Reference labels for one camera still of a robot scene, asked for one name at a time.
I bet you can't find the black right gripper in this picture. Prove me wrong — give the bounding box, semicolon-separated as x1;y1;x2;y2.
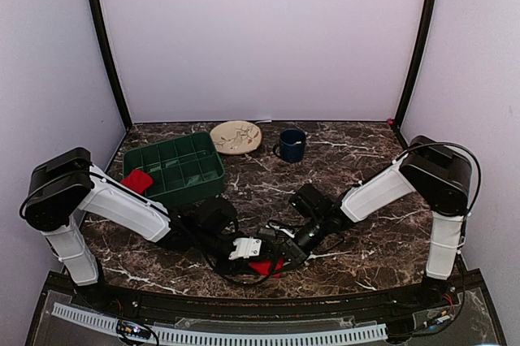
269;214;329;275

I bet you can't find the black left frame post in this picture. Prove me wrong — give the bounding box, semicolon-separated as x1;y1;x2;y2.
89;0;133;132

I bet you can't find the red sock with white pattern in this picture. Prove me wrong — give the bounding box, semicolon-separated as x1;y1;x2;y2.
248;257;284;275

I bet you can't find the right circuit board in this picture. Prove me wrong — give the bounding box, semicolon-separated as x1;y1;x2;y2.
422;311;454;328

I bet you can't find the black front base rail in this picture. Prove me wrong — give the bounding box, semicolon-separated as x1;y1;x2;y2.
26;270;506;345

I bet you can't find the dark blue enamel mug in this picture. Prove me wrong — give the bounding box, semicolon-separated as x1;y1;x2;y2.
272;128;306;163

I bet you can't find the green plastic divided crate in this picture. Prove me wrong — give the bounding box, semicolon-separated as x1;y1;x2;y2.
123;132;225;209

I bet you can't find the circuit board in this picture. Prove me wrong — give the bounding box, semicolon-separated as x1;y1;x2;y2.
422;311;454;328
115;320;152;341

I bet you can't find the red sock in crate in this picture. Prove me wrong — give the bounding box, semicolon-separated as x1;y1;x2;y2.
121;169;154;194

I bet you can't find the left circuit board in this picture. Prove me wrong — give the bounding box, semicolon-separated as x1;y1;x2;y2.
115;320;152;341

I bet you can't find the black right frame post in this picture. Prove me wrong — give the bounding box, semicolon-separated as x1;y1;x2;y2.
392;0;436;132

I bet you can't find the black frame post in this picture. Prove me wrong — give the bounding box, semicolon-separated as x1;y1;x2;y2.
89;0;133;132
392;0;436;132

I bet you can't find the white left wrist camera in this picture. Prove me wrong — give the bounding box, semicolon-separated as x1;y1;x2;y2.
228;237;262;261

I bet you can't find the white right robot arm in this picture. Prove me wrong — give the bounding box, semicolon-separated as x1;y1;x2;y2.
266;136;482;309

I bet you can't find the white slotted cable duct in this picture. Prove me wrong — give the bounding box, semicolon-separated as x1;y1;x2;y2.
51;303;388;345

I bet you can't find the beige floral ceramic plate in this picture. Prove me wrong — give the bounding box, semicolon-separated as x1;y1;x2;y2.
210;120;262;155

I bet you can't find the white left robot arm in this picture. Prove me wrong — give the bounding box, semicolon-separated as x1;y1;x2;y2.
19;147;262;310

